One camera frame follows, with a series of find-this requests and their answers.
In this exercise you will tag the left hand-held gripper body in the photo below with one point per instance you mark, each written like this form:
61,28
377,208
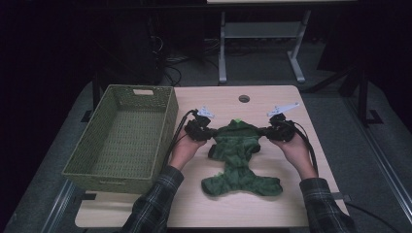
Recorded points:
196,129

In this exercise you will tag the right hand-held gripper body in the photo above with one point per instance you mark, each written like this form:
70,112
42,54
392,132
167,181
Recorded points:
283,129

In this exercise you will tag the green plush dinosaur costume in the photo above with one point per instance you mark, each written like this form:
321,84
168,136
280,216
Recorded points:
238,152

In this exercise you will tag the green woven basket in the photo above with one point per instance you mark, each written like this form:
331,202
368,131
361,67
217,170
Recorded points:
129,139

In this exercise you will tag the person's left hand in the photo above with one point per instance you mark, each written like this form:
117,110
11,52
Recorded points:
184,152

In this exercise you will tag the person's right hand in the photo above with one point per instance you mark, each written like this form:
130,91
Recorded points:
299,155

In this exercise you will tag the black metal stand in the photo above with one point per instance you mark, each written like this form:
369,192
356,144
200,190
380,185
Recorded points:
363,97

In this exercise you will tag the grey tape strip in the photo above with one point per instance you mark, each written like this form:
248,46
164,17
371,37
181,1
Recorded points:
343,196

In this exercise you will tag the black tape strip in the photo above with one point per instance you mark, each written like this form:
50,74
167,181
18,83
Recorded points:
86,196

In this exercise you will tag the grey metal table frame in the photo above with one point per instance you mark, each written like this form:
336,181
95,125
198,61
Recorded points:
262,29

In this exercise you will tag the metal floor rail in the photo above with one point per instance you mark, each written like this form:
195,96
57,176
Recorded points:
60,207
382,161

